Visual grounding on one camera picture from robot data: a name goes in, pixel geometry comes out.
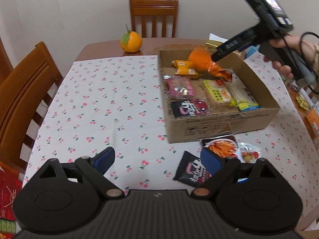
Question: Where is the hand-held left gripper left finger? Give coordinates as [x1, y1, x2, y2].
[24, 147, 124, 200]

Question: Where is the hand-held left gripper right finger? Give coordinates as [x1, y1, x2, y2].
[191, 147, 289, 200]

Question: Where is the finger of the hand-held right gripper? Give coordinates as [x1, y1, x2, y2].
[211, 44, 233, 62]

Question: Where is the blue white fries snack packet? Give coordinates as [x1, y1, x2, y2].
[201, 135, 240, 159]

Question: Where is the orange foil snack bag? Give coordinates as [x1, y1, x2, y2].
[188, 45, 236, 82]

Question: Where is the black red snack packet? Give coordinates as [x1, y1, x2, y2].
[173, 151, 213, 188]
[171, 99, 212, 118]

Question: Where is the cardboard box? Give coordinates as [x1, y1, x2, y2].
[159, 45, 281, 143]

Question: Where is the small orange cake packet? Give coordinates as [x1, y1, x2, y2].
[171, 60, 203, 79]

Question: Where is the yellow bread packet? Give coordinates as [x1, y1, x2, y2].
[203, 79, 236, 109]

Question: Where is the clear fruit snack packet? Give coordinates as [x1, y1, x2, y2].
[237, 142, 262, 164]

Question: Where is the small red snack packet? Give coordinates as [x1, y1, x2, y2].
[164, 77, 196, 99]

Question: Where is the long yellow blue noodle packet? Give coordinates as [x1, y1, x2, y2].
[225, 80, 262, 112]

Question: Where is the person's right forearm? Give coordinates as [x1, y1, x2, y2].
[301, 42, 319, 77]

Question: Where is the person's right hand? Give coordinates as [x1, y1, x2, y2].
[264, 35, 308, 80]

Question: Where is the yellow tissue box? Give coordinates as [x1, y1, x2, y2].
[206, 33, 228, 49]

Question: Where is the light blue small object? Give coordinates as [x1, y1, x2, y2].
[245, 45, 261, 60]

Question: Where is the white cherry print tablecloth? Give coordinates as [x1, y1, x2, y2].
[22, 53, 317, 197]

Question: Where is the wooden slat-back chair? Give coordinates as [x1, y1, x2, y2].
[129, 0, 179, 38]
[0, 41, 63, 172]

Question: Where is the orange with green leaf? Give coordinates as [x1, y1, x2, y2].
[120, 24, 143, 53]

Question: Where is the gold ornament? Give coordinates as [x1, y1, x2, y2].
[295, 92, 311, 110]

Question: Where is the clear container with orange label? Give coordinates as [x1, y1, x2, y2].
[305, 102, 319, 140]

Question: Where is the green red carton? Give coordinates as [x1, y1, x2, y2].
[0, 218, 22, 239]

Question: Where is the wooden door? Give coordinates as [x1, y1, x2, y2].
[0, 37, 14, 85]

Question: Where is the black cable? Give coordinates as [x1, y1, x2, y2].
[299, 31, 319, 94]

